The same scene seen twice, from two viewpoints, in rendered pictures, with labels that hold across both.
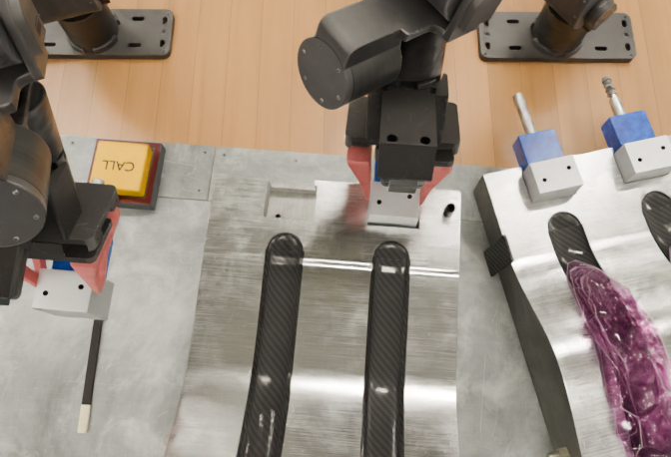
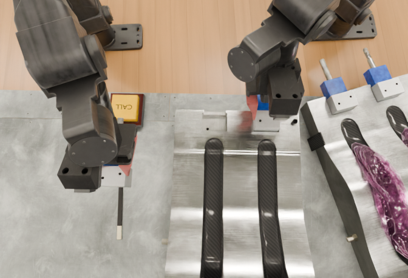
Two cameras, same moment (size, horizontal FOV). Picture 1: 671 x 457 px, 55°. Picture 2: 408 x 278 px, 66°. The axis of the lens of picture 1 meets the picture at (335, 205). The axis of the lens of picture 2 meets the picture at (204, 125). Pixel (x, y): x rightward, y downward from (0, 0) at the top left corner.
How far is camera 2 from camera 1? 9 cm
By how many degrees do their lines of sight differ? 4
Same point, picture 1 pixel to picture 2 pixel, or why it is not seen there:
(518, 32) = not seen: hidden behind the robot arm
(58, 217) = not seen: hidden behind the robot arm
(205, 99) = (162, 69)
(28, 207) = (109, 147)
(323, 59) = (243, 57)
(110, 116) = (115, 80)
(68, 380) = (109, 214)
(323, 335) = (236, 187)
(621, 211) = (376, 116)
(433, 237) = (286, 136)
